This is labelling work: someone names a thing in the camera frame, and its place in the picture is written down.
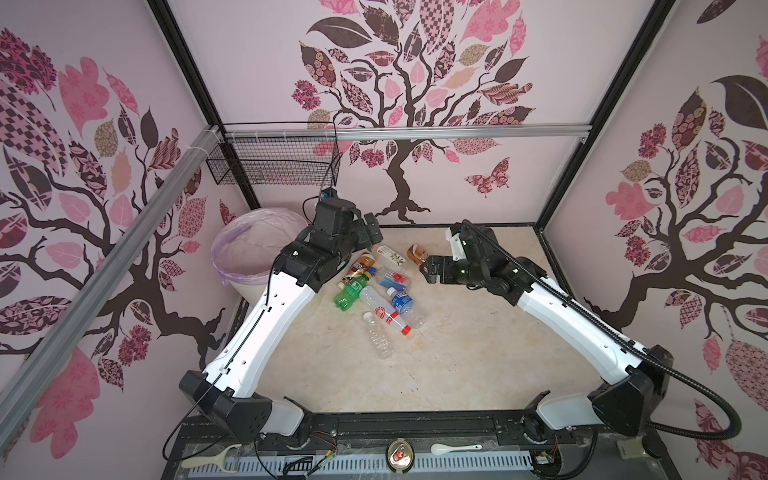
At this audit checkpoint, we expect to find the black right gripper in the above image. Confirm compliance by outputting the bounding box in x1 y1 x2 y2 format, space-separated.
417 256 485 289

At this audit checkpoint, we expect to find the Pocari Sweat bottle blue label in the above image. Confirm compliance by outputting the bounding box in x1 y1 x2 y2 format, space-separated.
387 287 425 329

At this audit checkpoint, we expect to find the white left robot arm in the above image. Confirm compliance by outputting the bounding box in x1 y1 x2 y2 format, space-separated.
179 210 383 444

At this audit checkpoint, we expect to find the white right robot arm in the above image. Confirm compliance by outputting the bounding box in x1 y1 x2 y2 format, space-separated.
419 224 672 442

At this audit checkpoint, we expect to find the white bin with pink liner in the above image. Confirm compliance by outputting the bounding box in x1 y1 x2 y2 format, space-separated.
211 208 309 304

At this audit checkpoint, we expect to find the brown Nescafe bottle left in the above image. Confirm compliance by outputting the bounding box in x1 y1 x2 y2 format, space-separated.
341 252 375 286

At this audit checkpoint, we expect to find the brown nescafe bottle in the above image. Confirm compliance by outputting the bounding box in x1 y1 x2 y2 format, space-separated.
341 252 375 286
407 244 429 266

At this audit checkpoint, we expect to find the brown Nescafe bottle right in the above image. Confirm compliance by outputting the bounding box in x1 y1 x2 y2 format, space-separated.
407 244 429 266

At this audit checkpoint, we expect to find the clear Fiji water bottle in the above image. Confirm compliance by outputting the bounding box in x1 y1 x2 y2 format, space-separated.
374 267 411 292

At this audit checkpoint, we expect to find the white flower label tea bottle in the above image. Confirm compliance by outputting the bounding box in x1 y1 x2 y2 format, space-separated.
375 244 407 272

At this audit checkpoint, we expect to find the green Sprite bottle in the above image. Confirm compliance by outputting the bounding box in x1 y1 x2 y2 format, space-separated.
334 271 371 312

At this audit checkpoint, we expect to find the clear unlabelled bottle white cap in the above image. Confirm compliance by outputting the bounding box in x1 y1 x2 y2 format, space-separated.
362 312 393 359

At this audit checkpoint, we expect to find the white plastic spoon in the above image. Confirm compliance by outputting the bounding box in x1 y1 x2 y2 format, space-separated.
430 443 483 456

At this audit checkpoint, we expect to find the silver drink can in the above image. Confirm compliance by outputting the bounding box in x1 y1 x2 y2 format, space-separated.
386 438 415 474

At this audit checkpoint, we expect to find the white vegetable peeler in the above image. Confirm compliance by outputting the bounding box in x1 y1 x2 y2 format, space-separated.
180 444 242 474

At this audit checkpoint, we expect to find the small beige box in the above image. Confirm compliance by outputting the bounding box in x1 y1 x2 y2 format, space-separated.
616 437 648 461

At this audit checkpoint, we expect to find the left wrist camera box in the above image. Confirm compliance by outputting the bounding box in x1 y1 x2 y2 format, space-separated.
313 188 357 233

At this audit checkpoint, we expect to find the black wire basket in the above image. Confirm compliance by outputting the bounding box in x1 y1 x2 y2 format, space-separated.
206 120 342 189

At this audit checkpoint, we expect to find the white slotted cable duct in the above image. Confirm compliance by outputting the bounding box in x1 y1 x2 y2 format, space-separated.
182 451 533 479

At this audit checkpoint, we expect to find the black corrugated cable hose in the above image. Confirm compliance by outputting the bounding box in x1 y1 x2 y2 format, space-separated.
461 220 743 442

